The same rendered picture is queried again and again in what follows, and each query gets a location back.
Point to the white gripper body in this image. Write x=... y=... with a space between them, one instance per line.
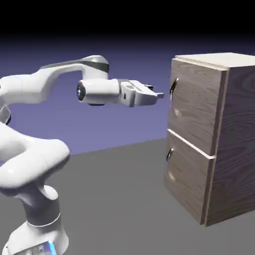
x=143 y=95

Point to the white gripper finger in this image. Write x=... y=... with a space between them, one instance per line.
x=149 y=86
x=160 y=95

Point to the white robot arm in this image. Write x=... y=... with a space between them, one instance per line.
x=39 y=163

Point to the tall wood cabinet door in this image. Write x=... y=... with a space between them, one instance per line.
x=197 y=107

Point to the light wood cabinet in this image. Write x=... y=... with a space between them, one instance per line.
x=229 y=139

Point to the short wood cabinet door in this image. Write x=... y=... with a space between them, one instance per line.
x=185 y=175

